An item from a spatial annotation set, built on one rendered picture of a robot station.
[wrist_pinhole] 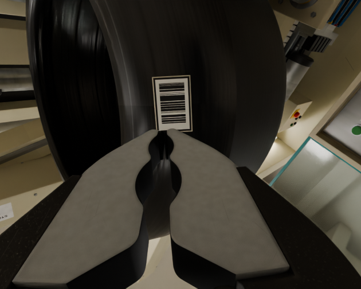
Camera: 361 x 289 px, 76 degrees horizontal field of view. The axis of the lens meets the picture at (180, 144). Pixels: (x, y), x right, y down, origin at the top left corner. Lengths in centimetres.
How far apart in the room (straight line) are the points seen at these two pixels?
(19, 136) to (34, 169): 12
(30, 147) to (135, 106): 71
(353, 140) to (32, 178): 111
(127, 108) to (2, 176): 73
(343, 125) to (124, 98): 84
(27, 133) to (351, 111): 112
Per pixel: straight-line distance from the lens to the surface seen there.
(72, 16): 73
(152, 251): 132
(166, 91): 25
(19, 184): 93
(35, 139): 94
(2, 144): 97
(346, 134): 100
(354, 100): 98
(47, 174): 95
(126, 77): 28
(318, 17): 57
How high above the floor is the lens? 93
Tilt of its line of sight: 36 degrees up
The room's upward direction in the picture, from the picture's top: 158 degrees counter-clockwise
